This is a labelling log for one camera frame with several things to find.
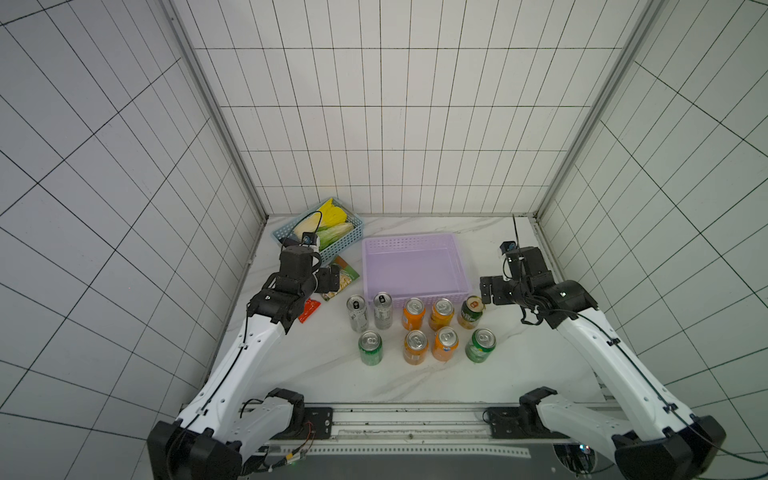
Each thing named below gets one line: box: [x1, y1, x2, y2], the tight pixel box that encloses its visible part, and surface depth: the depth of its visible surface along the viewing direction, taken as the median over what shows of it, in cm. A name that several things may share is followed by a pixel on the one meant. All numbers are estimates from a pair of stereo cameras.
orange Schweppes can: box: [429, 297, 455, 332], surface depth 83 cm
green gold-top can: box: [457, 295, 486, 330], surface depth 85 cm
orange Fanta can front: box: [402, 297, 426, 331], surface depth 84 cm
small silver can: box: [346, 294, 369, 333], surface depth 81 cm
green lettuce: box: [316, 223, 355, 252], surface depth 106 cm
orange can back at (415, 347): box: [403, 329, 429, 366], surface depth 77 cm
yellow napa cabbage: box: [293, 198, 348, 238], surface depth 112 cm
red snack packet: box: [298, 298, 322, 324], surface depth 95 cm
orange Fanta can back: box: [431, 326, 459, 362], surface depth 79 cm
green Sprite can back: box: [465, 328, 497, 363], surface depth 78 cm
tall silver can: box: [373, 291, 394, 330], surface depth 82 cm
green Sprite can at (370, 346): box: [358, 330, 383, 366], surface depth 77 cm
